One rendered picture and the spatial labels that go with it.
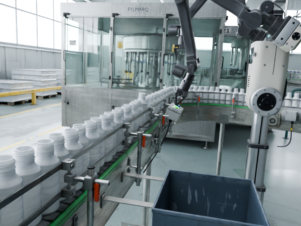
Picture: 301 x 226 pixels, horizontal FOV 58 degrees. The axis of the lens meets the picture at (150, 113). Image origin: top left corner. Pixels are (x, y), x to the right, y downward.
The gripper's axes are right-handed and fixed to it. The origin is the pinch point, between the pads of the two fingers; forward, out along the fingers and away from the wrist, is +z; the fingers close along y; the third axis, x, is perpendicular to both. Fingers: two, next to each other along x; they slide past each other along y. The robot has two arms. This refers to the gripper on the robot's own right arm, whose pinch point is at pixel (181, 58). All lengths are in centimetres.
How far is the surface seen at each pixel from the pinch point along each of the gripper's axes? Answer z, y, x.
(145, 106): 27, 12, 47
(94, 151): 31, 12, 111
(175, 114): 31.6, -2.2, 32.9
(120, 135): 32, 12, 87
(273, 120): 49, -78, -70
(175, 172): 45, -10, 85
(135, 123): 32, 12, 64
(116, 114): 24, 14, 87
